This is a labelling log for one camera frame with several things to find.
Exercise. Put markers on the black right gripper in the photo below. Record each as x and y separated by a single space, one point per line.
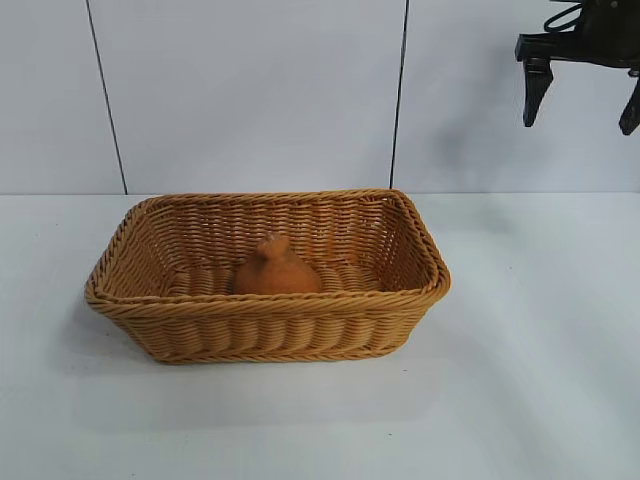
605 35

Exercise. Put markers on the soft orange fruit toy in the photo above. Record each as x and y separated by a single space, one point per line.
277 277

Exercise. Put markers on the tan woven wicker basket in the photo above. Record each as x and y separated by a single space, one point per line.
260 325

